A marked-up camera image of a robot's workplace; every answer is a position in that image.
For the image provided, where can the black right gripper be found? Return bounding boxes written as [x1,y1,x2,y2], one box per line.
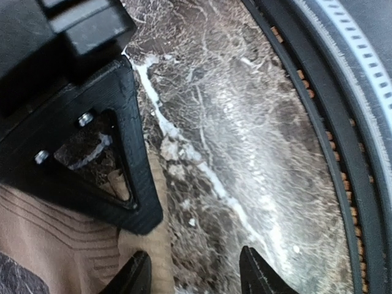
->
[1,1,137,137]

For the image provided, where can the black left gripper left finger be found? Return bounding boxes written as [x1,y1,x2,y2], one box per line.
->
[102,251,152,294]

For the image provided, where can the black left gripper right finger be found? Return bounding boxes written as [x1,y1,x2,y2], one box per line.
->
[239,246,296,294]

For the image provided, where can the white slotted cable duct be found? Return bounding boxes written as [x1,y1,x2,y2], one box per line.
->
[293,0,392,145]

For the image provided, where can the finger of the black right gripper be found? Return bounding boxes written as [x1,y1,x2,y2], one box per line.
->
[1,56,163,235]

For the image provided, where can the black front table rail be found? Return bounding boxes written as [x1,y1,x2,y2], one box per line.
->
[244,1,391,293]

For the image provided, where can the tan ribbed sock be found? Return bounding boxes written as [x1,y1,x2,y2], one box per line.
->
[0,153,175,294]

